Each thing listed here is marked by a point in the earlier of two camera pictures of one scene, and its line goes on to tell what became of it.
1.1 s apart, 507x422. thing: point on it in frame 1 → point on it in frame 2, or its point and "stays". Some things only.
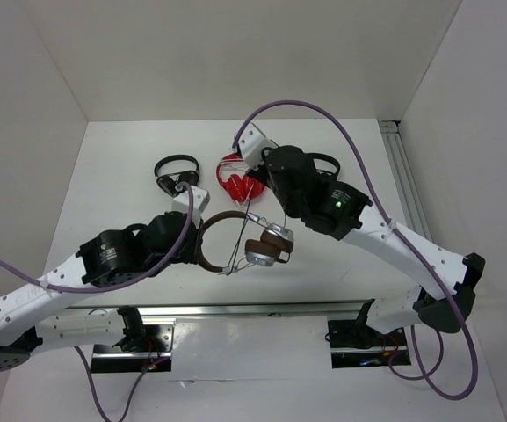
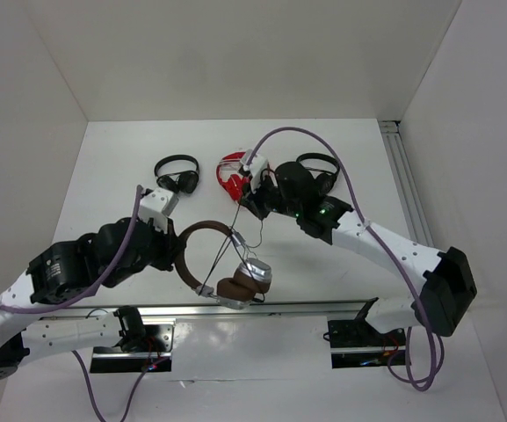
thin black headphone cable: [243, 232] → [232, 236]
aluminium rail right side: [402, 178] stays
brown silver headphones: [269, 246] → [249, 279]
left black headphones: [168, 183] stays
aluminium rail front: [224, 309] stays
